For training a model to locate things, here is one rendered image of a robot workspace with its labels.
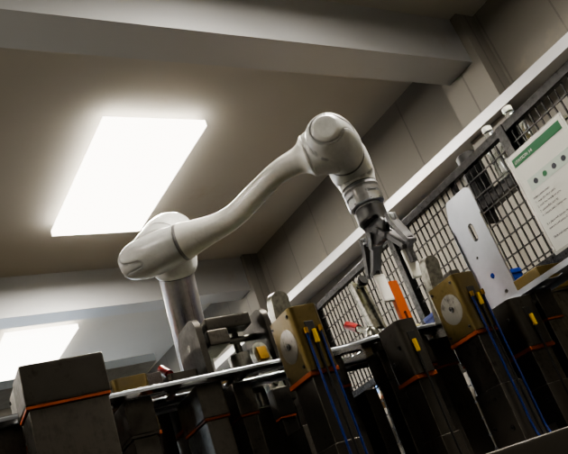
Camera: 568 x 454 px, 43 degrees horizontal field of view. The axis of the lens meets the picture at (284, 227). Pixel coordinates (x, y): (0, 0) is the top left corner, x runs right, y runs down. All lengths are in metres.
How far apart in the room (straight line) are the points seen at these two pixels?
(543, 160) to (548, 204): 0.12
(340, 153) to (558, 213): 0.70
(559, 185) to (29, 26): 1.98
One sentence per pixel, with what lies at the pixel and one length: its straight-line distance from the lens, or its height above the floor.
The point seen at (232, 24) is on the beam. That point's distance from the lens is 3.31.
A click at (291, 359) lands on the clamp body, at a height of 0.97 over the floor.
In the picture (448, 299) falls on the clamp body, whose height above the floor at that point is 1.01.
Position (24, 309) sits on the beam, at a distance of 5.42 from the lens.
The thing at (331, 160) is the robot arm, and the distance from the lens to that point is 1.61.
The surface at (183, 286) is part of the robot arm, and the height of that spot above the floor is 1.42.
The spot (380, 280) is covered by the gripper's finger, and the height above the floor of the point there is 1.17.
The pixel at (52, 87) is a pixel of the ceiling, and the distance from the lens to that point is 3.77.
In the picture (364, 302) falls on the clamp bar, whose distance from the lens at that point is 1.80.
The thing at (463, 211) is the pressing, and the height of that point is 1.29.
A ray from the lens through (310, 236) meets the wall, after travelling 5.59.
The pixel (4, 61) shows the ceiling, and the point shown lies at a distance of 3.59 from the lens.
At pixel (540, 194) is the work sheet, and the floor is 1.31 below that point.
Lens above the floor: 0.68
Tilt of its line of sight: 23 degrees up
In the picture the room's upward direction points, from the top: 20 degrees counter-clockwise
